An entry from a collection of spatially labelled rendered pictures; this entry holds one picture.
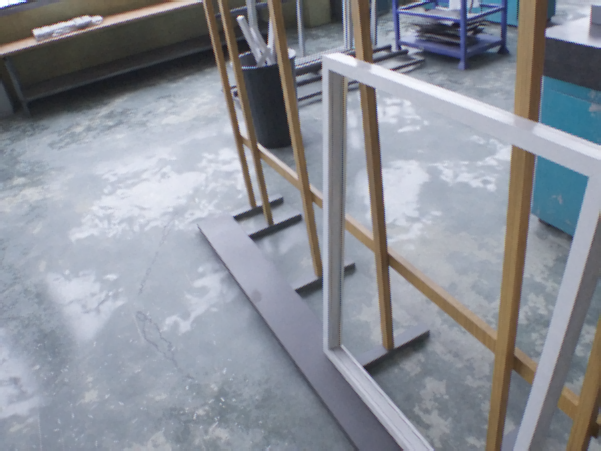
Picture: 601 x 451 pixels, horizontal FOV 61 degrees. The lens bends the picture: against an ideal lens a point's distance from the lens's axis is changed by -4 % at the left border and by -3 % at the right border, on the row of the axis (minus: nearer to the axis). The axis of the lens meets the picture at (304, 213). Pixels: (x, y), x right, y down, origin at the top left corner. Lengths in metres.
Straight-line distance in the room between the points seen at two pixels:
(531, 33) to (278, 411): 1.91
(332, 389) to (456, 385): 0.57
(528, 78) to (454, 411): 1.59
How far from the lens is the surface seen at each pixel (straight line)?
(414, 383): 2.58
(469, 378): 2.61
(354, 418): 2.40
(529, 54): 1.31
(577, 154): 1.20
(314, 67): 6.47
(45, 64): 8.49
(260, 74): 4.53
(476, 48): 6.48
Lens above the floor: 2.00
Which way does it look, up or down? 32 degrees down
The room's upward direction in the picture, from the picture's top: 10 degrees counter-clockwise
